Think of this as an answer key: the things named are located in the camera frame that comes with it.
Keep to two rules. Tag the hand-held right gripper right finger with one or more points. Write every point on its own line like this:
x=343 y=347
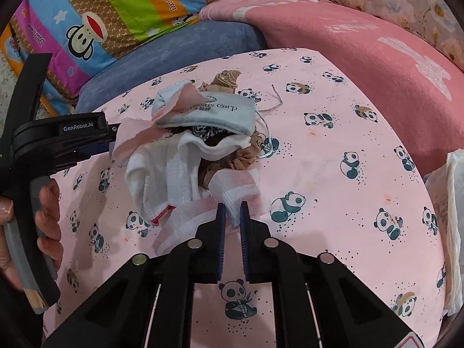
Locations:
x=245 y=239

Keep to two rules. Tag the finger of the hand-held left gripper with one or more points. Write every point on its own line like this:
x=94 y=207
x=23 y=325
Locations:
x=94 y=149
x=114 y=128

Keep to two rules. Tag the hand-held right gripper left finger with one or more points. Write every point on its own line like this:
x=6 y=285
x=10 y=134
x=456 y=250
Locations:
x=220 y=232

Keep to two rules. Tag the torn pink white cloth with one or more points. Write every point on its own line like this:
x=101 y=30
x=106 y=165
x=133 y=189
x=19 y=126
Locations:
x=132 y=134

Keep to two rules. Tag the pink striped white cloth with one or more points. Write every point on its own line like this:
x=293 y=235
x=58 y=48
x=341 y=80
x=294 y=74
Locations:
x=239 y=185

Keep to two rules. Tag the white plastic bag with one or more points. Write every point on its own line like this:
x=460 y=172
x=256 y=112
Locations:
x=455 y=232

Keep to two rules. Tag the person's left hand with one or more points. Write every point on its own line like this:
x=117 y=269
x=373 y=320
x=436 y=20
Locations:
x=49 y=203

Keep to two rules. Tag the blue-grey cushion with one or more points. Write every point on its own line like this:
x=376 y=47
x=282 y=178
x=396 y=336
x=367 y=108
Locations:
x=163 y=50

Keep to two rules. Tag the black white patterned cloth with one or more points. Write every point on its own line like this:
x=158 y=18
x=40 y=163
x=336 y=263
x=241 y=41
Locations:
x=206 y=132

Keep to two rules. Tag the pink panda-print sheet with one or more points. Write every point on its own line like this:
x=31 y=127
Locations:
x=344 y=206

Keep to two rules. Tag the grey printed pouch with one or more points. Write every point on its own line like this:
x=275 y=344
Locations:
x=224 y=110

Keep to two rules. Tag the striped monkey-print sheet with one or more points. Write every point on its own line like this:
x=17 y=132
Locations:
x=119 y=14

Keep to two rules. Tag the pink blanket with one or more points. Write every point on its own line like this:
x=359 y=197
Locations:
x=344 y=54

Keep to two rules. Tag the grey floral blanket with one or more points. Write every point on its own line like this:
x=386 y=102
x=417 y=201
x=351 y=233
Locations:
x=398 y=3

